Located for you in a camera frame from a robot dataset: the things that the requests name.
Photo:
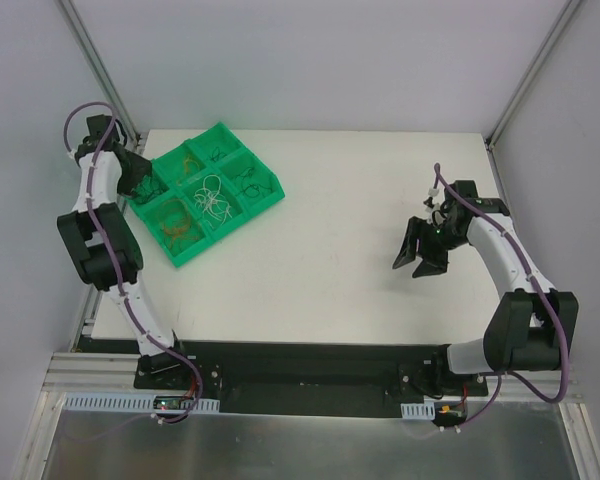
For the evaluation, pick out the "aluminium frame post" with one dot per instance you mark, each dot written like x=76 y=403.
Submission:
x=90 y=52
x=564 y=19

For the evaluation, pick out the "right aluminium frame post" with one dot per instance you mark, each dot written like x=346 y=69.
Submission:
x=564 y=19

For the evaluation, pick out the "green compartment tray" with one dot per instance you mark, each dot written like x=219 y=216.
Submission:
x=203 y=190

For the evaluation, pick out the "white cable duct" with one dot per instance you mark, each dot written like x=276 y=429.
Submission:
x=424 y=411
x=138 y=403

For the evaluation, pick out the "left white cable duct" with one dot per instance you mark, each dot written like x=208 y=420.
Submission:
x=138 y=403

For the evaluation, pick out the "right white cable duct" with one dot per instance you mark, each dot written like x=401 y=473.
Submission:
x=424 y=411

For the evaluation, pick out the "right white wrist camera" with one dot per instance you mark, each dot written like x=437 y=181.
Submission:
x=433 y=208

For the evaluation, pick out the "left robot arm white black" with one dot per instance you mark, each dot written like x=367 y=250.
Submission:
x=101 y=245

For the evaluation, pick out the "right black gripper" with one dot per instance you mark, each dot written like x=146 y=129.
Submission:
x=427 y=245

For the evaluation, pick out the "left aluminium frame post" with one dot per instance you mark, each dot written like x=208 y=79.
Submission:
x=90 y=52

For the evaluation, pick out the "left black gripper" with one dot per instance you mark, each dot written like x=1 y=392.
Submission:
x=137 y=176

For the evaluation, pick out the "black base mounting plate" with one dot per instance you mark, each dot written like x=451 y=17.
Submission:
x=365 y=381

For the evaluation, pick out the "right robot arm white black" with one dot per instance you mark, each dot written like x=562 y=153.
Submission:
x=530 y=333

